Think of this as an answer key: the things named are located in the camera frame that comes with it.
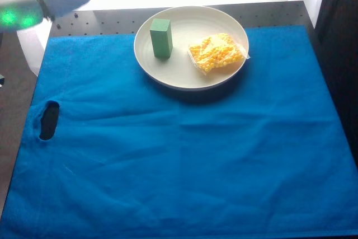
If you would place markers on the green block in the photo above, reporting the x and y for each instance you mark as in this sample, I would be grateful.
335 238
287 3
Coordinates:
160 40

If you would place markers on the white round plate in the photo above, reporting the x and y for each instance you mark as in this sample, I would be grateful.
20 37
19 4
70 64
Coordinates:
181 26

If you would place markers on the blue non-woven cloth bag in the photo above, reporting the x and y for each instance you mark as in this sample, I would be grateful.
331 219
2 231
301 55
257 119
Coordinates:
167 152

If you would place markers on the black curtain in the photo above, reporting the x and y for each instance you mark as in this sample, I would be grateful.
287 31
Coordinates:
341 26

